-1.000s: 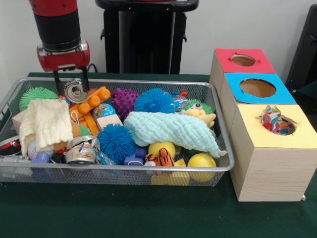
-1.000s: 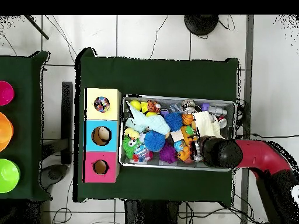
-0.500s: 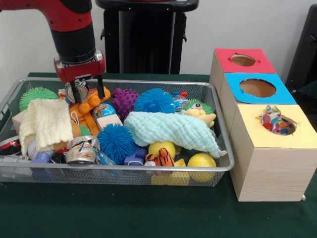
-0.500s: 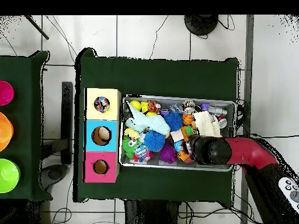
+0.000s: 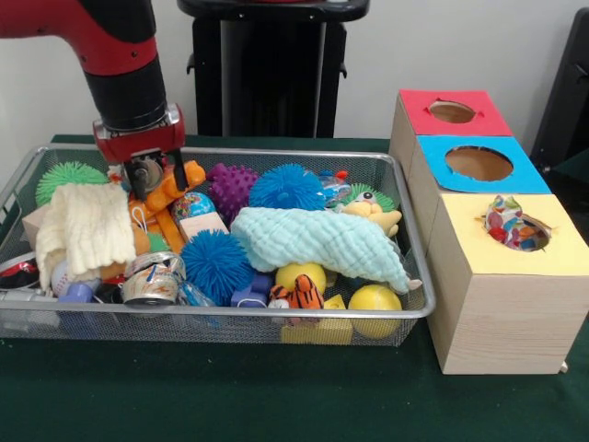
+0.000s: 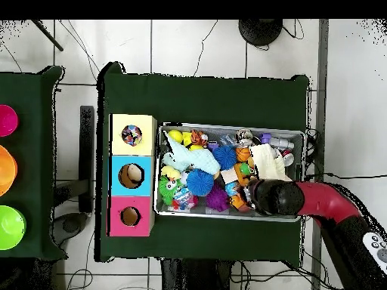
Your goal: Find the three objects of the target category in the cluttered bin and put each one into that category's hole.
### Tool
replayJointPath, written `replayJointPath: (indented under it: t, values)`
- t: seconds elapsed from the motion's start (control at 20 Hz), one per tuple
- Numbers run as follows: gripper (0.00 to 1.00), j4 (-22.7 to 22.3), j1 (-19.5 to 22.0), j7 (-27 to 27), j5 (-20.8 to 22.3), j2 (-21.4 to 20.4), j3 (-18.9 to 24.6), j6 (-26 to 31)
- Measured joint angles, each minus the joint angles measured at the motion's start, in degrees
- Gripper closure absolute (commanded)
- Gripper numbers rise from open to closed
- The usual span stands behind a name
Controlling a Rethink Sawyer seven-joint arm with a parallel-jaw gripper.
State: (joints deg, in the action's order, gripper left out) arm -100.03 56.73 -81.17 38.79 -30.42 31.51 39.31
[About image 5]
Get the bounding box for purple knobbly ball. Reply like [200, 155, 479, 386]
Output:
[206, 162, 260, 223]

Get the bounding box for silver drink can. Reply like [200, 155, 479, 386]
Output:
[132, 155, 167, 194]

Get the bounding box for wooden box with three holes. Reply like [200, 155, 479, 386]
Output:
[388, 88, 589, 375]

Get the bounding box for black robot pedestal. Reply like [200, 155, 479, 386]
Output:
[177, 0, 372, 138]

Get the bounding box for shallow clear mesh bin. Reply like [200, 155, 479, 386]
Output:
[0, 142, 437, 349]

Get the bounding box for globe print ball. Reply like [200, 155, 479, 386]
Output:
[172, 192, 216, 223]

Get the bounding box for dark green table cloth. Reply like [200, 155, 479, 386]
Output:
[0, 133, 589, 442]
[549, 147, 589, 217]

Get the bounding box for orange plastic building block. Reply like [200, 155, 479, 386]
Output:
[128, 159, 207, 217]

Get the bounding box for green spiky rubber ball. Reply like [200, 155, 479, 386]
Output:
[35, 160, 111, 207]

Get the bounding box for cream waffle cloth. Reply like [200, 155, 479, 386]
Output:
[35, 182, 137, 290]

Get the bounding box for blue spiky rubber ball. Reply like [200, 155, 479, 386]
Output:
[248, 163, 327, 212]
[180, 228, 256, 308]

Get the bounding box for light blue waffle cloth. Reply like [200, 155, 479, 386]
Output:
[231, 206, 424, 295]

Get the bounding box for green spiky monster toy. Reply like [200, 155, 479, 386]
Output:
[340, 182, 398, 214]

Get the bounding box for black upright panel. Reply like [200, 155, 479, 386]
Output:
[531, 6, 589, 161]

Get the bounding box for yellow smooth ball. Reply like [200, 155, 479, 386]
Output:
[348, 284, 404, 341]

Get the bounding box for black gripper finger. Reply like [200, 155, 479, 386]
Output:
[122, 158, 149, 203]
[166, 147, 189, 192]

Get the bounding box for orange tiger plush toy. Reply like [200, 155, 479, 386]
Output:
[270, 274, 329, 310]

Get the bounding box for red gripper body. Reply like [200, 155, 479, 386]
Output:
[92, 104, 187, 166]

